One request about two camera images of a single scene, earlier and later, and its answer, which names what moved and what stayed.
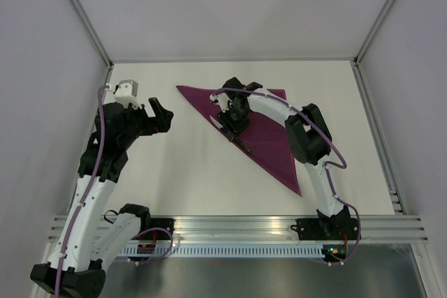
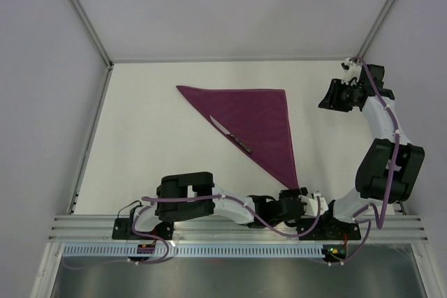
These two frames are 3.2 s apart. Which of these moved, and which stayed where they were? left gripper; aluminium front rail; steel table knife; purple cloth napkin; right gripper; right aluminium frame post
Moved: left gripper; right gripper
Stayed: purple cloth napkin; aluminium front rail; steel table knife; right aluminium frame post
